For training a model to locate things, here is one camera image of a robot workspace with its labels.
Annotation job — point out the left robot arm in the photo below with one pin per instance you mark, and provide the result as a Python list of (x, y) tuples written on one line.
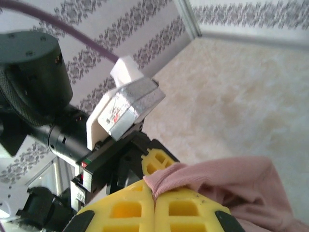
[(41, 205)]

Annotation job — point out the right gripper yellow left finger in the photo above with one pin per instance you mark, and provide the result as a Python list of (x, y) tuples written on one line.
[(144, 203)]

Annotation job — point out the aluminium corner post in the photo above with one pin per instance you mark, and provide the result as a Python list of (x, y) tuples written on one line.
[(188, 17)]

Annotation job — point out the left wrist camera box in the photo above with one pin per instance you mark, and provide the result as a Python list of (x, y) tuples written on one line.
[(128, 104)]

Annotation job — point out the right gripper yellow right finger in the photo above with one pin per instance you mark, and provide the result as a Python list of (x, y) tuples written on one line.
[(161, 217)]

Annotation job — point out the pink t-shirt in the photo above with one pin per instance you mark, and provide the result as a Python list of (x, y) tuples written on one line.
[(253, 188)]

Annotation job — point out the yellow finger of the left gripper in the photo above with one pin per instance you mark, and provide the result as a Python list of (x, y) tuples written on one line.
[(147, 169)]

